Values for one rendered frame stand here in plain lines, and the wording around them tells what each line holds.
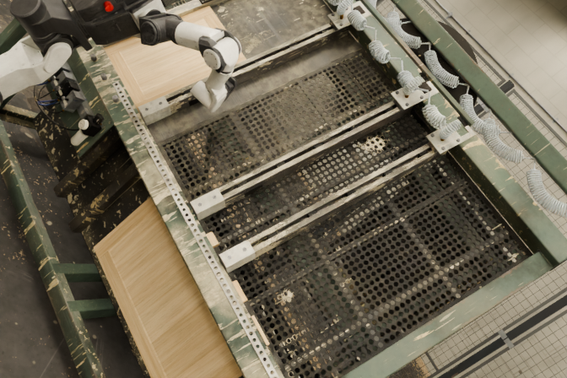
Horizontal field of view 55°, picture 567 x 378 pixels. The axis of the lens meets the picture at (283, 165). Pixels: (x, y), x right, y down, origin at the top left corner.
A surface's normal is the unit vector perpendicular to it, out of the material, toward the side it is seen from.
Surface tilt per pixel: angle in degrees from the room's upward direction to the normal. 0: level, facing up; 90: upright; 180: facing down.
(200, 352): 90
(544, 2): 90
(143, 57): 58
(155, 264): 90
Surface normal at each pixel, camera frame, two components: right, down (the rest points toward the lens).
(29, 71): 0.09, 0.88
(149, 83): 0.02, -0.47
